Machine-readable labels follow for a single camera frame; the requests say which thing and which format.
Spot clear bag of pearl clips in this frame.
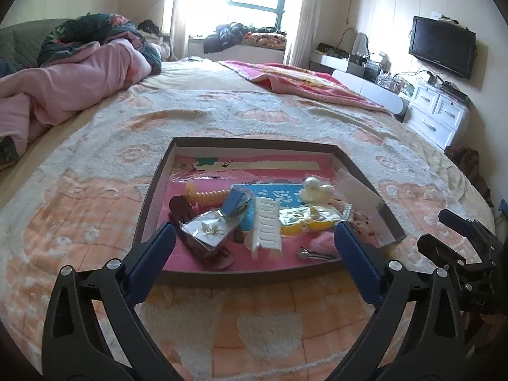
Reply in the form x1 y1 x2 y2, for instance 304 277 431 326
299 176 338 205

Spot dark floral blanket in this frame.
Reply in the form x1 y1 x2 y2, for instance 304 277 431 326
37 13 162 75

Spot white low cabinet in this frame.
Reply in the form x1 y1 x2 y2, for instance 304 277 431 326
309 50 408 122

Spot white drawer cabinet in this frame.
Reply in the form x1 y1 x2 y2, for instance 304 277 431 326
404 81 470 150

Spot clothes pile on window sill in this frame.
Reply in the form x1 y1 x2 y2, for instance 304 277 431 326
203 23 287 54

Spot pink quilt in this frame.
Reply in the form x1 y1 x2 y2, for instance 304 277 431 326
1 39 152 164

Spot red pink blanket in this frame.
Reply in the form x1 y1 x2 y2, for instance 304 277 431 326
219 60 391 114

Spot dark red hair claw clip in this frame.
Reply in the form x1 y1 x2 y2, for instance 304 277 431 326
168 195 235 271

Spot yellow item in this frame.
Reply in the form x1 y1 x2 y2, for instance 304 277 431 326
279 204 352 237

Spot dark shallow box with pink base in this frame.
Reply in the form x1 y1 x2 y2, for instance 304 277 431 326
133 138 405 288

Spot white curtain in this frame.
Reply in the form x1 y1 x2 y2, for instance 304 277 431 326
283 0 321 67

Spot white hair claw clip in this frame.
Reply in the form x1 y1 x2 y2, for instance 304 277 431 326
251 197 283 260

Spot black wall television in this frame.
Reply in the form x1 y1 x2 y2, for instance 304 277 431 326
409 17 477 79

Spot pink pom-pom hair clip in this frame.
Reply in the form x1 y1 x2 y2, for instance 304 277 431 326
296 231 340 261

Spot earrings card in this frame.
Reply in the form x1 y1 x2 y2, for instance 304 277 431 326
182 210 241 249

